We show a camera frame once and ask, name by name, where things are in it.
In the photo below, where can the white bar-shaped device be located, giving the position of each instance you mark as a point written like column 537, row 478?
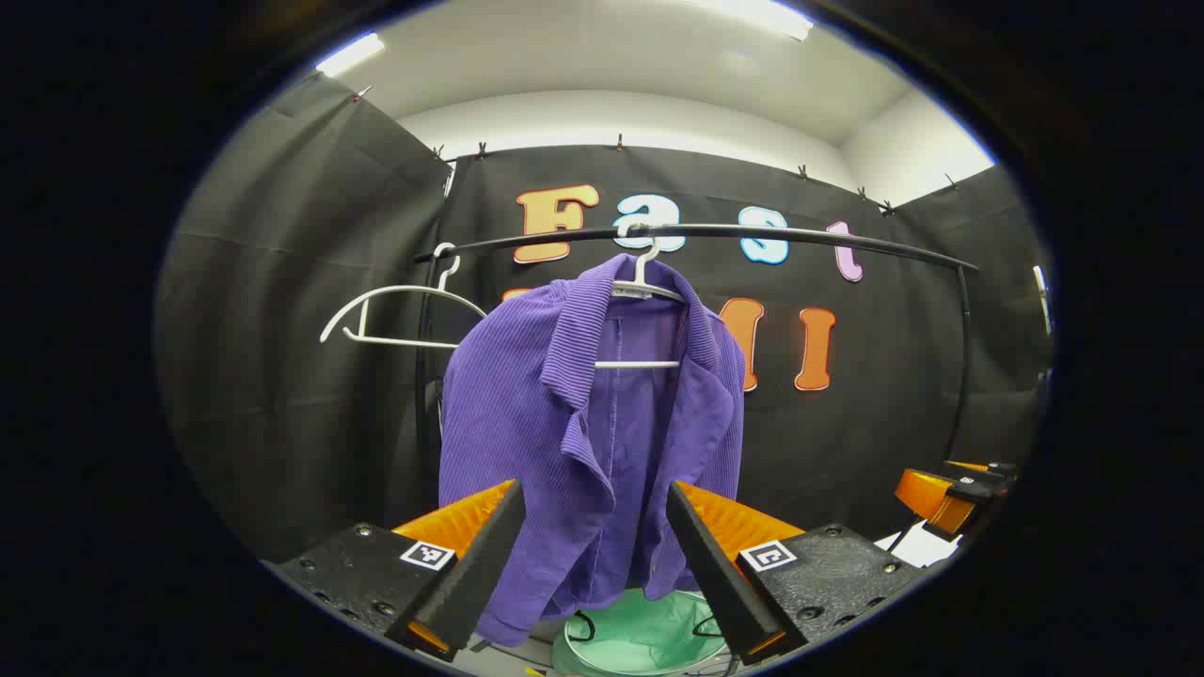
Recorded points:
column 1041, row 296

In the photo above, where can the plain white hanger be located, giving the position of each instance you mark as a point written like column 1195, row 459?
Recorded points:
column 404, row 341

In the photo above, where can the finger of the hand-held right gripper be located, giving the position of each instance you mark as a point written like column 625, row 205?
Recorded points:
column 931, row 498
column 997, row 469

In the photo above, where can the black clothes rack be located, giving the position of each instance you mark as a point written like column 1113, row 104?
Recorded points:
column 800, row 235

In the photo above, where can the ceiling light panel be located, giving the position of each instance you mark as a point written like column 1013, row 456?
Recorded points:
column 350, row 55
column 762, row 14

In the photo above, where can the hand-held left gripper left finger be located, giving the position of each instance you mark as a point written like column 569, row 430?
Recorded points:
column 480, row 564

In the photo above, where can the white hanger with label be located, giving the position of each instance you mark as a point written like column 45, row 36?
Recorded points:
column 642, row 268

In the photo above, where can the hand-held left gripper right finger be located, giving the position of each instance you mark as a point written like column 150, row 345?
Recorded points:
column 715, row 574

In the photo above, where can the black backdrop cloth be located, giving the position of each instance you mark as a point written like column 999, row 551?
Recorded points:
column 282, row 329

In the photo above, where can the white floor sheet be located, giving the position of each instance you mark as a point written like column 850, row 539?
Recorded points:
column 926, row 547

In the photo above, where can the green laundry hamper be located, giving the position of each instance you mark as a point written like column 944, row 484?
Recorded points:
column 640, row 639

